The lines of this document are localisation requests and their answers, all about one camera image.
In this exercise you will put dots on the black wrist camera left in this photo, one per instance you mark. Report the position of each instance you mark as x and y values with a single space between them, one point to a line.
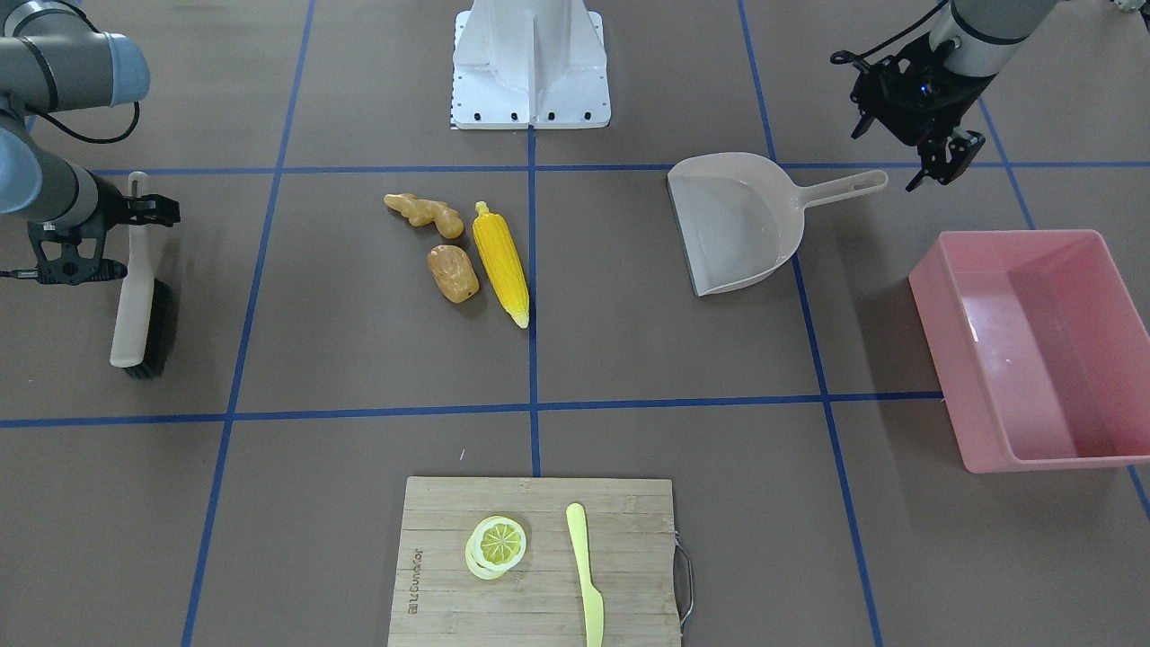
889 95

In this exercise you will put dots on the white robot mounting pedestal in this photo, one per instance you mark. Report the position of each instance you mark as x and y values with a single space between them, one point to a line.
529 65

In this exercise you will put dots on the beige plastic dustpan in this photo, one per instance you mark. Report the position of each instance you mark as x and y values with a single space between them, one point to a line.
741 216

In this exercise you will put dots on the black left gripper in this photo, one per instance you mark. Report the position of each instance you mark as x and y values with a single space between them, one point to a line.
940 123

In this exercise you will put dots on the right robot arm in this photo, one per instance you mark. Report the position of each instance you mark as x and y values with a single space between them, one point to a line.
55 59

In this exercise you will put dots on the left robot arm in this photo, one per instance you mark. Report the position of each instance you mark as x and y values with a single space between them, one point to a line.
970 38

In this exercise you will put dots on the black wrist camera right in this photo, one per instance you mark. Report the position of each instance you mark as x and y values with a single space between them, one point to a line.
73 255

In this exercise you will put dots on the pink plastic bin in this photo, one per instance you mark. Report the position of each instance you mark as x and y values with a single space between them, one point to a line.
1041 355

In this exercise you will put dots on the beige hand brush black bristles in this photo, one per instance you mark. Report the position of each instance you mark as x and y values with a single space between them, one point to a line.
146 325

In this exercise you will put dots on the yellow lemon slice toy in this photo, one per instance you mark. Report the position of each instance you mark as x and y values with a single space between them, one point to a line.
495 546

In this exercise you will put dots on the brown toy potato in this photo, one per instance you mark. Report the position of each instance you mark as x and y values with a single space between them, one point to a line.
453 272

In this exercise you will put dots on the tan toy ginger root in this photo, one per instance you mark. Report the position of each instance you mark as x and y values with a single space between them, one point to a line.
424 212

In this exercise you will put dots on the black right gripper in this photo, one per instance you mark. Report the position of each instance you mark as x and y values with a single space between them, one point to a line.
113 208

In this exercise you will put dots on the yellow plastic knife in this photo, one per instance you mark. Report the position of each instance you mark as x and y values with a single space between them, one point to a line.
593 604

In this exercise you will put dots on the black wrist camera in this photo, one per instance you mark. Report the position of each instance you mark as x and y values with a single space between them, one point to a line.
73 255
889 95

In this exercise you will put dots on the bamboo cutting board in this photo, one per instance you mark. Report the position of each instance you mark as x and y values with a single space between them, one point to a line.
632 561

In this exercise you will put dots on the yellow toy corn cob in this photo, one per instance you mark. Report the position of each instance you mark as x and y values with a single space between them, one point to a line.
502 263

